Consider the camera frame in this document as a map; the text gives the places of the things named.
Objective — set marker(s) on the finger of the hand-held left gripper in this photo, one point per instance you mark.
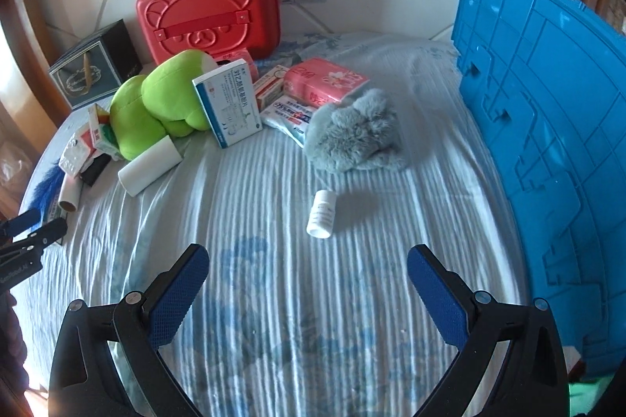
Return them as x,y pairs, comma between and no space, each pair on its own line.
27,221
46,233

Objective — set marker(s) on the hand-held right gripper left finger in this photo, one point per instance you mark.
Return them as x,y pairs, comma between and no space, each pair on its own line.
176,299

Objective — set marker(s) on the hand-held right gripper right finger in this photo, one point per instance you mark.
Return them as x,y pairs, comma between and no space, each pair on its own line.
435,294

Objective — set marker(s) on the small white pill bottle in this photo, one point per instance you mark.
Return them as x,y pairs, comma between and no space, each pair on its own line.
323,214

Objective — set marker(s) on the blue plastic crate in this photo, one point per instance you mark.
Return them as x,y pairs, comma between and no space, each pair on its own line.
538,128

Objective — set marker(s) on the pink paper roll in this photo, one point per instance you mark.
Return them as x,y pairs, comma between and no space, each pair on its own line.
68,194

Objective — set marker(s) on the small black object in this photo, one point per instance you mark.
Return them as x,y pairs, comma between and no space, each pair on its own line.
95,172

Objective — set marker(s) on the white paper roll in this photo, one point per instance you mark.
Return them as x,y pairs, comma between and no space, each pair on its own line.
149,165

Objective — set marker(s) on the green plush toy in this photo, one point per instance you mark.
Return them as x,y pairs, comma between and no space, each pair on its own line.
146,104

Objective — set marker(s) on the dark gift box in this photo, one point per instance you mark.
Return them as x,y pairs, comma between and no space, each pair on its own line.
93,70

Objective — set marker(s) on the grey furry plush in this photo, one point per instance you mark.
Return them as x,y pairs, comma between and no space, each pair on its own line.
357,133

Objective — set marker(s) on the green cloth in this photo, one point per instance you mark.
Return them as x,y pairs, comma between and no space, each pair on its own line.
584,397

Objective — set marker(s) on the white blue medicine box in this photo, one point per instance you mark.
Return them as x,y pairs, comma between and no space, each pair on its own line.
227,109

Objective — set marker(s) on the red white blue medicine packet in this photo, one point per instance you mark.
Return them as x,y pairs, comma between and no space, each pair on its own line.
288,118

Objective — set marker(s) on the red white small box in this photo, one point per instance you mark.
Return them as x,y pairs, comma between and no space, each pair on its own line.
269,92

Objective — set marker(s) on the red bear carry case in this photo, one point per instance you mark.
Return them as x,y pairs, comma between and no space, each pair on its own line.
205,6

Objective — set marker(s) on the wooden bed frame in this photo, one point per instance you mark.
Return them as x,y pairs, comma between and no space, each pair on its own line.
19,79

